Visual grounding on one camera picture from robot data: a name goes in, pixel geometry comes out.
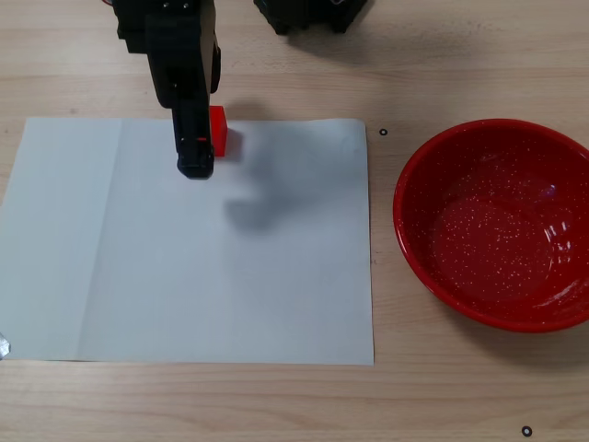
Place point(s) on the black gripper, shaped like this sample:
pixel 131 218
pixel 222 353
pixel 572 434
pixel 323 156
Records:
pixel 192 138

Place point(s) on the red plastic cube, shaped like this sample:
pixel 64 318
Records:
pixel 220 133

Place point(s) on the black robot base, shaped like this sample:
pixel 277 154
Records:
pixel 313 16

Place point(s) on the red speckled enamel bowl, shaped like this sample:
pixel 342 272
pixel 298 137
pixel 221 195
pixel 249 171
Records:
pixel 483 276

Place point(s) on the white paper sheet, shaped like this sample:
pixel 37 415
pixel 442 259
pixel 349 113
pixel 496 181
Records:
pixel 207 276

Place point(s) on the grey tape piece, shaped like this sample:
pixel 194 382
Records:
pixel 4 346

